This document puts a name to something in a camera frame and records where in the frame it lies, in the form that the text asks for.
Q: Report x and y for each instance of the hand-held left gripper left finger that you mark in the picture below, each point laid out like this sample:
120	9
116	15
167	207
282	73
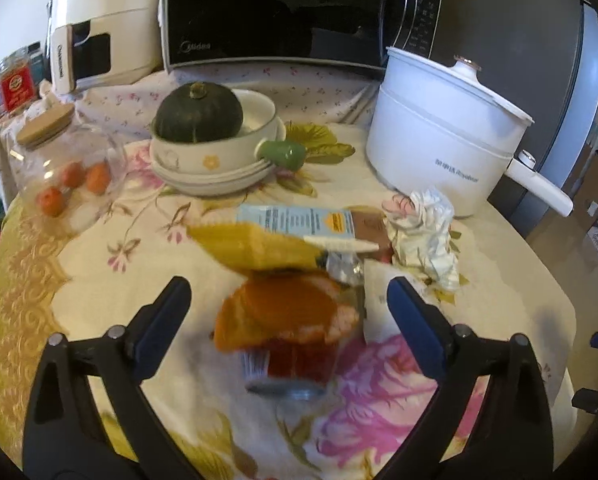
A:
154	330

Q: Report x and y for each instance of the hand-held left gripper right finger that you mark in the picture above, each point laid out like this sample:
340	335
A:
419	325

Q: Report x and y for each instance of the orange wrapper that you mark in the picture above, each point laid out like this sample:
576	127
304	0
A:
284	310

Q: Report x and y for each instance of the crumpled white tissue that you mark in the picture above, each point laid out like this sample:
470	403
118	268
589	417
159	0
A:
426	235

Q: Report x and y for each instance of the clear cup with red contents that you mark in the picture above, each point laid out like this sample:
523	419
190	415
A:
294	365

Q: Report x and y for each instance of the yellow wrapper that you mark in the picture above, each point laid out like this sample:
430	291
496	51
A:
259	250

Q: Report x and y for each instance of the light blue packet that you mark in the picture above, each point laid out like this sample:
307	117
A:
299	222

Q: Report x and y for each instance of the stack of cream plates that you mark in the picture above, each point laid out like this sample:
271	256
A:
214	182

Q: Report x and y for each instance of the small orange fruit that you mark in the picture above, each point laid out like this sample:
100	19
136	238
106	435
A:
51	201
99	177
73	175

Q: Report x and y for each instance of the brown cardboard box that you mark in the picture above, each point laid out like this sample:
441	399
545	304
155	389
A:
586	180

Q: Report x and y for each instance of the cream ceramic bowl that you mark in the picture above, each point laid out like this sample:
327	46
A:
219	157

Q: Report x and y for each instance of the white electric cooking pot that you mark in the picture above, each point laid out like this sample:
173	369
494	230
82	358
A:
429	140

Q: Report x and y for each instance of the glass jar with wooden lid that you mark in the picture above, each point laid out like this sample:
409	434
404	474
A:
74	150

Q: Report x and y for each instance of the dark green pumpkin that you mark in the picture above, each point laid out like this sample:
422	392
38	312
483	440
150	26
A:
199	115

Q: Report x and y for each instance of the small-print white cloth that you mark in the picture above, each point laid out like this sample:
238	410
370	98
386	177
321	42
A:
129	102

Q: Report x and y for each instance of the red-label glass jar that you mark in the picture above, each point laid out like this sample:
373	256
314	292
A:
15	85

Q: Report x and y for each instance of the white air fryer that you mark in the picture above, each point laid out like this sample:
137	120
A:
104	25

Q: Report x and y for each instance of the grey refrigerator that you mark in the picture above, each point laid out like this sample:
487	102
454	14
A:
529	35

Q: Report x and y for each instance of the black microwave oven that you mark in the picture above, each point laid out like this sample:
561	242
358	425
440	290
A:
289	10

